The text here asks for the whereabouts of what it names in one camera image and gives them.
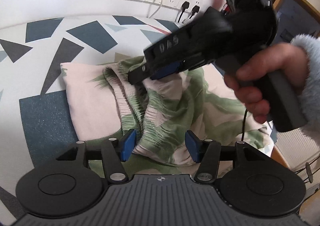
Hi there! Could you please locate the green beige patterned garment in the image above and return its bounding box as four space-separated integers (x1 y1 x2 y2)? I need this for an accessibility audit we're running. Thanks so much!
60 56 274 175

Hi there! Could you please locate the person's right hand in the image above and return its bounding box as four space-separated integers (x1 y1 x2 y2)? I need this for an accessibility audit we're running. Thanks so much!
223 42 309 124

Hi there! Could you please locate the black plug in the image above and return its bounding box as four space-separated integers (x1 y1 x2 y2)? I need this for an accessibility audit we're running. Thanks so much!
178 1 190 22
189 5 200 19

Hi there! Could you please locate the geometric patterned bed sheet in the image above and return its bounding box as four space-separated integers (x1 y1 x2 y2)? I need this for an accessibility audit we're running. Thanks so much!
1 15 180 225

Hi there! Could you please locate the fluffy light blue sleeve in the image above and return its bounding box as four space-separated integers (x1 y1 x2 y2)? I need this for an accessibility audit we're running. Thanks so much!
291 35 319 132

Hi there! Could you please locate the white charger cable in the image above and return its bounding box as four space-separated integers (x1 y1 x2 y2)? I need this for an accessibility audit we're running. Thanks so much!
147 0 164 19

